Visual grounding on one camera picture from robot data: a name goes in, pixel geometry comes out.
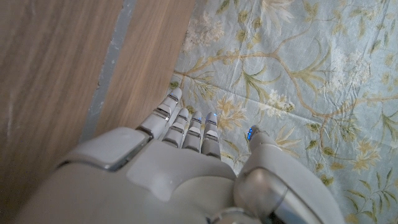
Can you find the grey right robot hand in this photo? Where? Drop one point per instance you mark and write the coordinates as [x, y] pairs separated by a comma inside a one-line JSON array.
[[155, 186]]

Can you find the floral printed backdrop cloth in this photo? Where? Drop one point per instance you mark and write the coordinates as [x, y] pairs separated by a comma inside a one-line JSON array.
[[311, 46]]

